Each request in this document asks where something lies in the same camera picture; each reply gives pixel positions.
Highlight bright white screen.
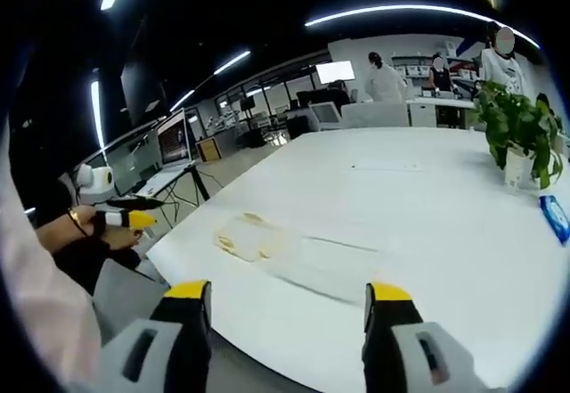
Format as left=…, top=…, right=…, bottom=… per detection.
left=314, top=60, right=356, bottom=86

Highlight green potted plant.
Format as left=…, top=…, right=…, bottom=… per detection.
left=472, top=79, right=566, bottom=194

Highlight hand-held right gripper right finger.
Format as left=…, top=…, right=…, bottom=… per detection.
left=361, top=281, right=486, bottom=393

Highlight person's dark trousers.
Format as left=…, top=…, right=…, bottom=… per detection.
left=52, top=240, right=142, bottom=297

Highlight white side desk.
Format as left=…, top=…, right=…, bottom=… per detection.
left=133, top=163, right=200, bottom=201

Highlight white counter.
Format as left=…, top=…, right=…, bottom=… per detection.
left=407, top=95, right=478, bottom=129

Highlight person's pale pink clothing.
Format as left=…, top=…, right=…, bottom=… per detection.
left=0, top=174, right=104, bottom=393

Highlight white monitor back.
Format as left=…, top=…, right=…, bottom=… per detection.
left=308, top=102, right=345, bottom=132

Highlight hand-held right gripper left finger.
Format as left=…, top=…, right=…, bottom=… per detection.
left=73, top=279, right=213, bottom=393

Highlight dark hanging panel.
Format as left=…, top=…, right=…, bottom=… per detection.
left=118, top=17, right=171, bottom=129

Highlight blue wet wipe packet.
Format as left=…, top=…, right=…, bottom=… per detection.
left=537, top=193, right=570, bottom=247

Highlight brown wooden cabinet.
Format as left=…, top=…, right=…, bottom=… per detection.
left=194, top=135, right=223, bottom=163

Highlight computer monitor with dark screen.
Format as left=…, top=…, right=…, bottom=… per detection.
left=155, top=107, right=194, bottom=168

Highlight person's left hand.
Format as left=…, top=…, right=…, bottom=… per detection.
left=75, top=208, right=139, bottom=251

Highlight black tripod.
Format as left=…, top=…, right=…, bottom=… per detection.
left=184, top=164, right=211, bottom=209

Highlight long ceiling light strip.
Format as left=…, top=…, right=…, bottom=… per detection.
left=304, top=3, right=542, bottom=50

